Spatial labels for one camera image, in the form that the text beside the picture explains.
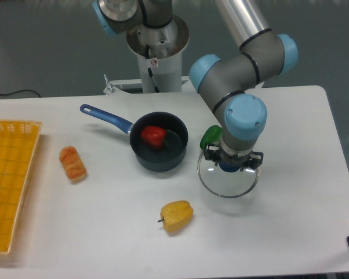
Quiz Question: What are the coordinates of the orange bread roll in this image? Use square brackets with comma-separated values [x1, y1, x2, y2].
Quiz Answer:
[59, 146, 87, 183]

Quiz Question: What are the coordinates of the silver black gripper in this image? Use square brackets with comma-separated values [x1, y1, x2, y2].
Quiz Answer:
[203, 142, 263, 171]

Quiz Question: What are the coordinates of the black cable on floor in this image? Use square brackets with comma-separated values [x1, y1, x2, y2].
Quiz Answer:
[0, 89, 42, 98]

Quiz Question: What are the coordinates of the red bell pepper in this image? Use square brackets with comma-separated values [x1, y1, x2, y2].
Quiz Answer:
[140, 126, 168, 151]

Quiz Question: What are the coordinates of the glass lid with blue knob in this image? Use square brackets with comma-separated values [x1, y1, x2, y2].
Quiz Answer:
[197, 152, 261, 198]

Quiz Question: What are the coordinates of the yellow woven basket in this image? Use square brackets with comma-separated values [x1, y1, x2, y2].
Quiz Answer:
[0, 119, 42, 255]

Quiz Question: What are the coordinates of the green bell pepper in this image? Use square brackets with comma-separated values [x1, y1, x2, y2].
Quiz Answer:
[200, 125, 222, 150]

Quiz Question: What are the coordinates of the dark blue saucepan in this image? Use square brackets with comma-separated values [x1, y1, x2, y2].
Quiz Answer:
[80, 104, 188, 172]

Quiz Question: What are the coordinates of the yellow bell pepper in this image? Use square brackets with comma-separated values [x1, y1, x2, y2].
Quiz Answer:
[157, 200, 194, 234]

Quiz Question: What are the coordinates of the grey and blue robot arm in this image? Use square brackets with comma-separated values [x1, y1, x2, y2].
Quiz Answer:
[92, 1, 298, 172]

